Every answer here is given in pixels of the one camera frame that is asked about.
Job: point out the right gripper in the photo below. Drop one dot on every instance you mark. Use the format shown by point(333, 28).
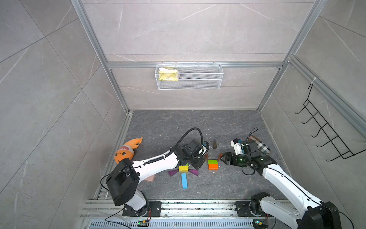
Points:
point(230, 156)

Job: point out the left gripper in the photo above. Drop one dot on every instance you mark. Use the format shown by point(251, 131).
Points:
point(200, 161)

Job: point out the yellow block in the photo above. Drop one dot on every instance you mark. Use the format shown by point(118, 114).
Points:
point(183, 169)

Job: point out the purple wedge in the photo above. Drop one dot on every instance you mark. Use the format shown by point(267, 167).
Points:
point(195, 172)
point(173, 172)

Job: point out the orange block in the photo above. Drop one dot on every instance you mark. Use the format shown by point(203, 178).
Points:
point(213, 167)

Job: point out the light blue long block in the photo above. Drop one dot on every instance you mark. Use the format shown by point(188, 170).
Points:
point(184, 181)

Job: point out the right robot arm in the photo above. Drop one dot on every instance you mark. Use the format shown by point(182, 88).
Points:
point(307, 211)

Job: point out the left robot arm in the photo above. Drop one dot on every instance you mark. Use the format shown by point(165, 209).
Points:
point(122, 183)

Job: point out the plaid patterned pouch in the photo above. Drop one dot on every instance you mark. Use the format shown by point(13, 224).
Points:
point(261, 146)

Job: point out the pink rounded case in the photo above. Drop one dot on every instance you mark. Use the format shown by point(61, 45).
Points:
point(150, 178)

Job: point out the orange plush fish toy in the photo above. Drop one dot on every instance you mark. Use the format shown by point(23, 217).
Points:
point(127, 150)

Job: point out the yellow cloth in basket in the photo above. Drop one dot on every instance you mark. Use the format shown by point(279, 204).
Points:
point(168, 74)

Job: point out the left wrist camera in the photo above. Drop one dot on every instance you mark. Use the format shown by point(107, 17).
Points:
point(206, 145)

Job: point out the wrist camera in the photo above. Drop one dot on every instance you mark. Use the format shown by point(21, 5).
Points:
point(238, 146)
point(206, 145)

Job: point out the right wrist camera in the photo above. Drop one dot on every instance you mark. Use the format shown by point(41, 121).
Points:
point(238, 146)

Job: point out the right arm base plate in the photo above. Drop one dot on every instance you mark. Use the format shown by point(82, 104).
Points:
point(243, 208)

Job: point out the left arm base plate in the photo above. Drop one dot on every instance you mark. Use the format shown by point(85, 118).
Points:
point(152, 209)

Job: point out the white wire mesh basket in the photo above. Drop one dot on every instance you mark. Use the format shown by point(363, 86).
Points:
point(192, 77)

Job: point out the metal front rail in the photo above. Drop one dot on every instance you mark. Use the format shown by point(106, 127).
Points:
point(175, 214)

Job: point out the black wire hook rack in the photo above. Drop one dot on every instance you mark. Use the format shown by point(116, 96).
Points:
point(342, 150)

